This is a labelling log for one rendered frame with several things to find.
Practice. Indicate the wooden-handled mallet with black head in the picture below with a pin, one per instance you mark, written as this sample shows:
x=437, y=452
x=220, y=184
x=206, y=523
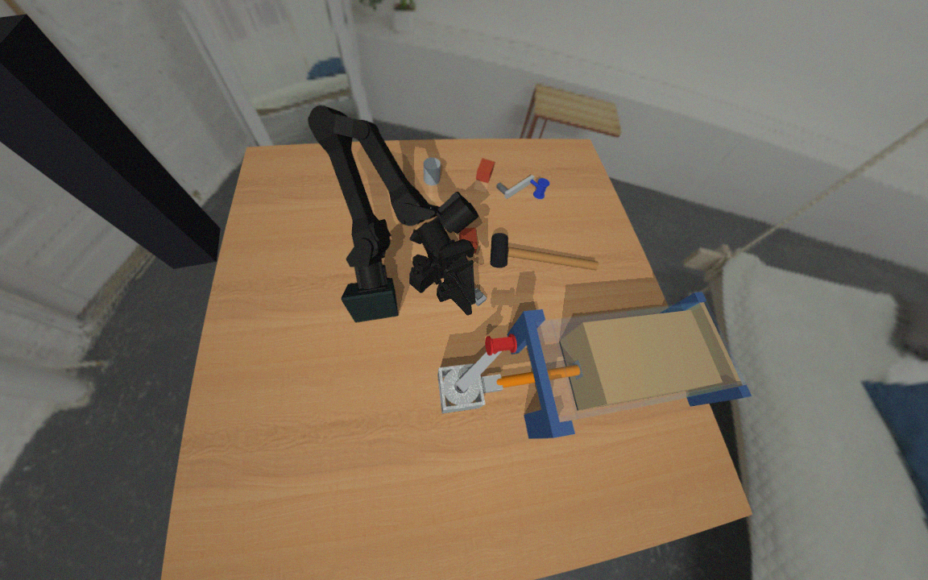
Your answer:
x=500, y=251

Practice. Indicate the orange-red cube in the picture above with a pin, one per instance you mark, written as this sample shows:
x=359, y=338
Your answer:
x=470, y=235
x=485, y=170

